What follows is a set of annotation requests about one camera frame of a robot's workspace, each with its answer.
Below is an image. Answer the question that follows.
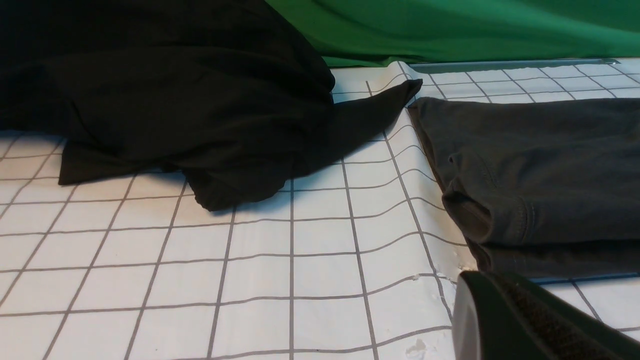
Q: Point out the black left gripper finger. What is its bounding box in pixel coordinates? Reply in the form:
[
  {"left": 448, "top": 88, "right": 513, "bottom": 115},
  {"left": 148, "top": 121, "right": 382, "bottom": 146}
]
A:
[{"left": 452, "top": 271, "right": 640, "bottom": 360}]

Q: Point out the gray long-sleeve top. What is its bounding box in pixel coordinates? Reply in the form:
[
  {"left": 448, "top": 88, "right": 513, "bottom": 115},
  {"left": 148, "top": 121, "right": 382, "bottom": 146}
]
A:
[{"left": 407, "top": 97, "right": 640, "bottom": 278}]

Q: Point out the green backdrop cloth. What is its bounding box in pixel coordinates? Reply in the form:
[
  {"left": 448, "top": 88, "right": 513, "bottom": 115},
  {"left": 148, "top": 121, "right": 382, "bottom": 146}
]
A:
[{"left": 269, "top": 0, "right": 640, "bottom": 68}]

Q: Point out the black crumpled garment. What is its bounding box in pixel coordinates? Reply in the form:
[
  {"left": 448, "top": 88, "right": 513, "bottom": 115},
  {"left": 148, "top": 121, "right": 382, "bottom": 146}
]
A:
[{"left": 0, "top": 0, "right": 423, "bottom": 212}]

